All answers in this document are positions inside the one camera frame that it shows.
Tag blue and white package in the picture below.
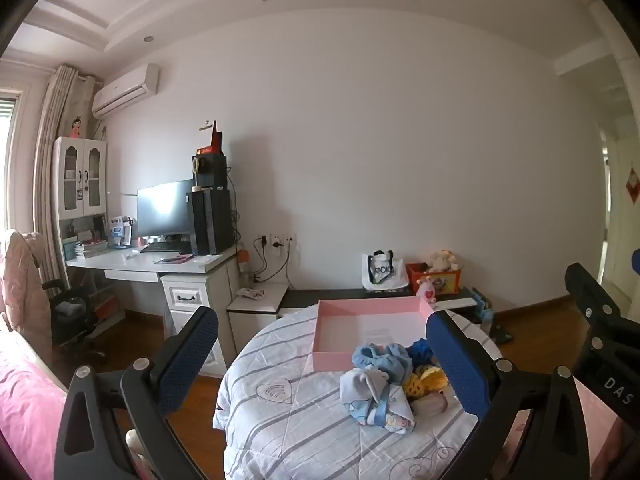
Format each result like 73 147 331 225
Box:
107 215 132 250

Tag cream plush toy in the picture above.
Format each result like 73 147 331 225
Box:
425 249 460 273

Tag light blue box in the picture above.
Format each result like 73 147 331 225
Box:
470 287 496 326

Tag dark blue knitted item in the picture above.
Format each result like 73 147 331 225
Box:
406 338 435 366

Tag red door ornament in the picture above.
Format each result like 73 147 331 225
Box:
626 160 640 206

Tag black and white low cabinet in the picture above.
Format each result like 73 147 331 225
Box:
226 282 496 346

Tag black office chair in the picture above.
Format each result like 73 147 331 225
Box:
40 280 108 366

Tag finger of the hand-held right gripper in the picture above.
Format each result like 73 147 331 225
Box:
565 262 632 361

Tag black speakers stack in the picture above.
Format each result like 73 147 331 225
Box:
186 189 236 256

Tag red gift box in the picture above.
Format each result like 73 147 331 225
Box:
196 120 224 156

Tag red toy storage box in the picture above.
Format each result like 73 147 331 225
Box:
405 261 462 296

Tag black computer monitor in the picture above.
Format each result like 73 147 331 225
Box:
136 179 195 241

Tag white wall air conditioner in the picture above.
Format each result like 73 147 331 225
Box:
91 63 161 120

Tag small black stand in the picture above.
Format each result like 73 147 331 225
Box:
487 322 513 346

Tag white glass-door hutch cabinet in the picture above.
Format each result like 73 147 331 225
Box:
51 136 109 261

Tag window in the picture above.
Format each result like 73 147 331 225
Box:
0 89 25 231

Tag light blue knitted item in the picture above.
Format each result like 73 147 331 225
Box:
351 342 413 378

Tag white tote bag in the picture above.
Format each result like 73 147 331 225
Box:
361 250 411 292

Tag white desk with drawers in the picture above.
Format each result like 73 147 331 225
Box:
66 246 242 378

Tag beige curtain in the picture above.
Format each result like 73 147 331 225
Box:
31 64 97 241

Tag yellow crochet toy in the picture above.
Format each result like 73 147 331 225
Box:
402 364 448 400

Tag stack of books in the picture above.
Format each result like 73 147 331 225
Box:
74 240 110 260

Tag white door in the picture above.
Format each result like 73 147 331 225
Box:
600 115 640 301

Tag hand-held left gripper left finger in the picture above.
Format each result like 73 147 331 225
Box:
54 305 221 480

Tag small pink plush doll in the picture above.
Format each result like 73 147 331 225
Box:
416 276 438 306

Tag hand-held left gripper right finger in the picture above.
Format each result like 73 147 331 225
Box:
425 310 591 480

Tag black speaker box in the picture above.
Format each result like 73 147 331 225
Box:
191 152 228 191

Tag black power cables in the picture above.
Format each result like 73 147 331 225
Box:
252 237 296 283

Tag pink box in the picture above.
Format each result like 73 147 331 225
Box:
311 295 436 372

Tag round table with striped cloth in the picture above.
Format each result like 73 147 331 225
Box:
214 305 506 480

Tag white rounded object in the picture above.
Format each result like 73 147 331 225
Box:
125 430 156 480

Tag black keyboard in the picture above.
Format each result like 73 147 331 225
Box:
141 241 193 253

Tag white printed baby clothes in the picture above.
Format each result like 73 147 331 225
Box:
340 367 416 433

